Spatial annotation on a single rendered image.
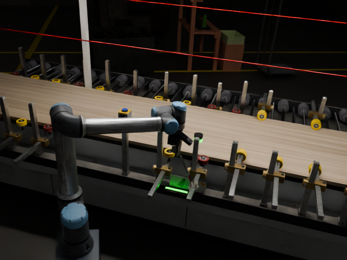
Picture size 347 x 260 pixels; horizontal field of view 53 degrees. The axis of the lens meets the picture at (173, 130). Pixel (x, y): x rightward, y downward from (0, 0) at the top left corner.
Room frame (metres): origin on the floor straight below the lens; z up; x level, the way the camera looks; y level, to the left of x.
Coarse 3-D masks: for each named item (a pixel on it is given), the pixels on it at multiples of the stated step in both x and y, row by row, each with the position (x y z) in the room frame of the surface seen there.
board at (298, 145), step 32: (0, 96) 2.89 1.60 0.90; (32, 96) 2.93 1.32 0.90; (64, 96) 2.98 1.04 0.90; (96, 96) 3.02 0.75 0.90; (128, 96) 3.07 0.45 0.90; (192, 128) 2.50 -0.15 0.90; (224, 128) 2.54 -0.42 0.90; (256, 128) 2.57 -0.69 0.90; (288, 128) 2.61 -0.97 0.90; (320, 128) 2.64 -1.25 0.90; (224, 160) 2.07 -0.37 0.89; (256, 160) 2.08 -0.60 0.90; (288, 160) 2.11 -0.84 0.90; (320, 160) 2.13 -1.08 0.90
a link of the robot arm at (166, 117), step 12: (60, 120) 1.52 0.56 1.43; (72, 120) 1.52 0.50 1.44; (84, 120) 1.55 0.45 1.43; (96, 120) 1.58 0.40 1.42; (108, 120) 1.60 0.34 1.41; (120, 120) 1.62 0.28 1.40; (132, 120) 1.65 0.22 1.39; (144, 120) 1.67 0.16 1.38; (156, 120) 1.70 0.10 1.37; (168, 120) 1.72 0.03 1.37; (60, 132) 1.51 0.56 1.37; (72, 132) 1.49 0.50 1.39; (84, 132) 1.51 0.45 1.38; (96, 132) 1.55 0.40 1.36; (108, 132) 1.58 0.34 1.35; (120, 132) 1.60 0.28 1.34; (132, 132) 1.63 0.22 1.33; (144, 132) 1.67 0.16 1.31; (168, 132) 1.70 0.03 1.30
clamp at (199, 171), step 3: (189, 168) 1.98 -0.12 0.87; (198, 168) 1.99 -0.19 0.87; (189, 171) 1.96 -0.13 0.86; (192, 171) 1.95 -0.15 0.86; (195, 171) 1.95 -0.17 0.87; (198, 171) 1.95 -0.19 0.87; (201, 171) 1.95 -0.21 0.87; (192, 174) 1.95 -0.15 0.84; (195, 174) 1.95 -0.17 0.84; (201, 174) 1.94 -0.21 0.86; (204, 174) 1.93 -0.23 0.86; (201, 177) 1.94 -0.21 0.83; (204, 177) 1.93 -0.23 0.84
